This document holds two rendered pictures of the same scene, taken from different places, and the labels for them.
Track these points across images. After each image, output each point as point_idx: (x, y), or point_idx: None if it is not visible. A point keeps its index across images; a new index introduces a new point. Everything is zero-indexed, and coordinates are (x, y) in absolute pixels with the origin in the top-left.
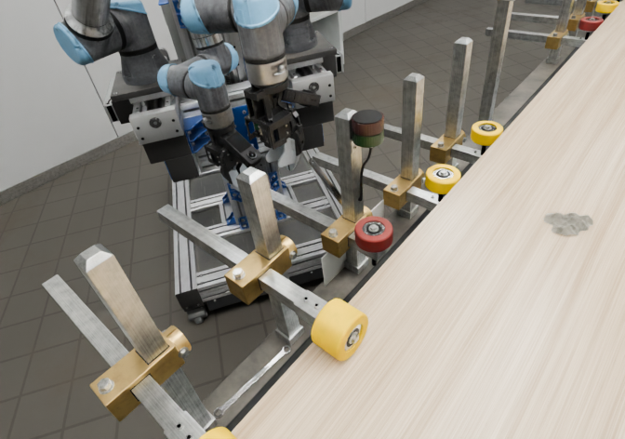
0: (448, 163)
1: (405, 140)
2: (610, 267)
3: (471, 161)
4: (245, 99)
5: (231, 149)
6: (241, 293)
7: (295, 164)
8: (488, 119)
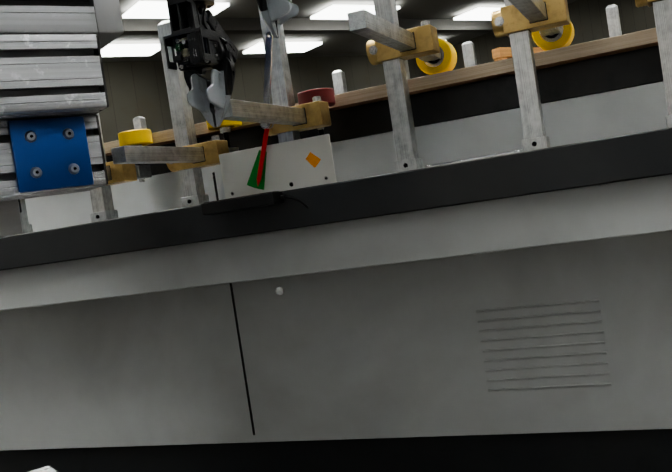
0: (110, 202)
1: (183, 93)
2: None
3: (141, 174)
4: None
5: (220, 31)
6: (437, 37)
7: (280, 26)
8: (25, 204)
